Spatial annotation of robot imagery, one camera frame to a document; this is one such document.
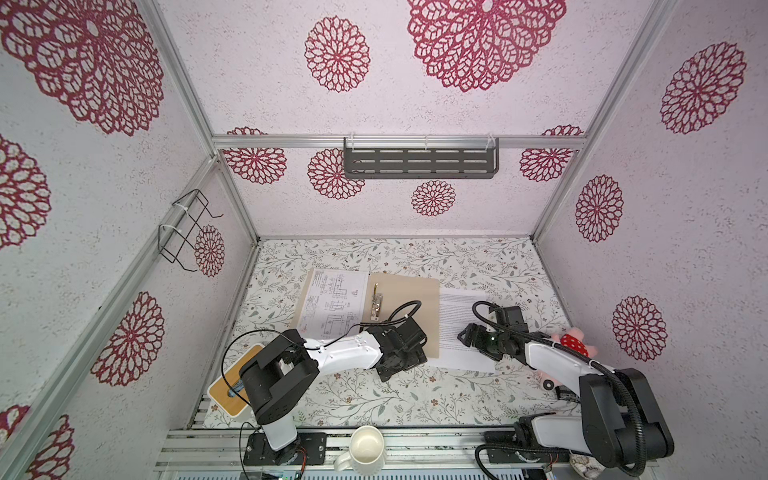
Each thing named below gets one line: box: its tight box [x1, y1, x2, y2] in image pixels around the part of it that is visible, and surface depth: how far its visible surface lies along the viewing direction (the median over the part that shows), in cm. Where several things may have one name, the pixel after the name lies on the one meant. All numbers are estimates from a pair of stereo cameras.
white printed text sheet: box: [429, 287, 496, 373], surface depth 97 cm
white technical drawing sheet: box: [297, 268, 369, 342], surface depth 105 cm
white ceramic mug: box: [333, 425, 386, 476], surface depth 71 cm
